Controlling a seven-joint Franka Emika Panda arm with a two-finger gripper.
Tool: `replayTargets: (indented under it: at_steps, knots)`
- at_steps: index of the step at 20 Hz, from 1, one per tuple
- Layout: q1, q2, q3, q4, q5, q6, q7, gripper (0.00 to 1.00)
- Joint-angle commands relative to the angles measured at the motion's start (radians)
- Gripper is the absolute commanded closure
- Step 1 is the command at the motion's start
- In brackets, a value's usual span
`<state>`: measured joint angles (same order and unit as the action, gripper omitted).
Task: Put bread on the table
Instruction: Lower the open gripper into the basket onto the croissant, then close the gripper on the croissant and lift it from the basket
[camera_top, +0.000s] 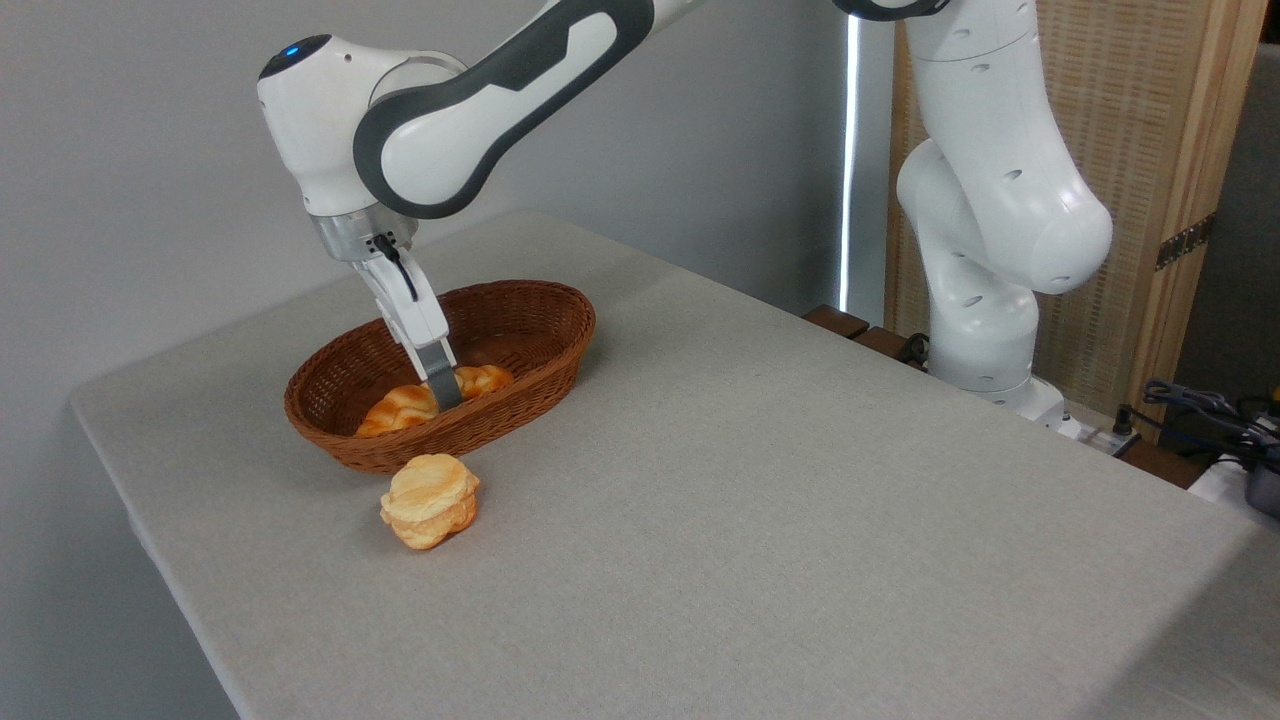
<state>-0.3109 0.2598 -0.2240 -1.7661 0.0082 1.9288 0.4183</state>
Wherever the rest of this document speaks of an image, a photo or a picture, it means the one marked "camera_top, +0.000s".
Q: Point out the braided golden bread loaf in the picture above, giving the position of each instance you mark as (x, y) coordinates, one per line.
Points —
(400, 408)

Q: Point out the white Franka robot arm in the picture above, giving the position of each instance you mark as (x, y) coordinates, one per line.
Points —
(990, 200)

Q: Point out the dark metal screen hinge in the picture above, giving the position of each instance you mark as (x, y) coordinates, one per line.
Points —
(1186, 241)

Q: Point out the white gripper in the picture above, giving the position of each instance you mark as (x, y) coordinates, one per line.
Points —
(415, 310)

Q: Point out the woven wooden folding screen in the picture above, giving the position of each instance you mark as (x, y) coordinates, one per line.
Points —
(1140, 100)

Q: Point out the round pale bread roll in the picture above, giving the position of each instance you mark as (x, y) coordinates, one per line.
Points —
(430, 500)

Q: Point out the dark grey container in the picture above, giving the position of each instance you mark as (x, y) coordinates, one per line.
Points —
(1265, 488)

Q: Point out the brown oval wicker basket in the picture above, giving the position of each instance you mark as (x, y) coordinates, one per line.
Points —
(530, 330)

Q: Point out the brown wooden block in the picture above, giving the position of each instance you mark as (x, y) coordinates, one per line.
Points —
(885, 345)
(835, 320)

